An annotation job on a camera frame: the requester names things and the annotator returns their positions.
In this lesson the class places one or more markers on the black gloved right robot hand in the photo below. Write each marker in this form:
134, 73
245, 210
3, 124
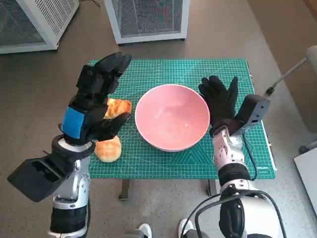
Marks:
220, 104

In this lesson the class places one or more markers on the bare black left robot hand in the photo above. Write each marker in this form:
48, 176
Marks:
89, 116

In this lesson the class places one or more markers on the rectangular orange toy bread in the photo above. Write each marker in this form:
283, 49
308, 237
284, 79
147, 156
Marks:
117, 106

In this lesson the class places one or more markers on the round toy bread bun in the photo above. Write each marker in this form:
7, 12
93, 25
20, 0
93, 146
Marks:
109, 150

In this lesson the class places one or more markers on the pink bowl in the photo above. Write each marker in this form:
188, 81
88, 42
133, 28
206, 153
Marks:
171, 116

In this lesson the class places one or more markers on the green cutting mat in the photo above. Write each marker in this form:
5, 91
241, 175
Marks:
153, 72

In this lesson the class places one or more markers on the grey table leg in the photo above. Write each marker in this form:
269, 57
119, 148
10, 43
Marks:
124, 189
211, 187

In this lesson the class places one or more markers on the wide white mesh cabinet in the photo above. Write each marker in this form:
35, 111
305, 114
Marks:
29, 24

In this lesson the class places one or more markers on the white panel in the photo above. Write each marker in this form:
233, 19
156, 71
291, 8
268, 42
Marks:
308, 171

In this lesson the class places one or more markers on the narrow white mesh cabinet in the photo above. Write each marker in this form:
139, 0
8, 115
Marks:
148, 17

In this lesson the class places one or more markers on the white foot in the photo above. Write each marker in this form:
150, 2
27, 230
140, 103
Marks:
144, 230
184, 226

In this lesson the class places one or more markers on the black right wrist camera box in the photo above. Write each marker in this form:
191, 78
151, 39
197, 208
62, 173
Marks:
255, 109

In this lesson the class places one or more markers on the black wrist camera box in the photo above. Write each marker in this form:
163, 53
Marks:
255, 109
37, 178

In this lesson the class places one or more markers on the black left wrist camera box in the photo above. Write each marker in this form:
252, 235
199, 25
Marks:
37, 178

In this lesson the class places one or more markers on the grey chair with metal frame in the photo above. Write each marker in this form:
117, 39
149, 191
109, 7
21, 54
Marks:
312, 55

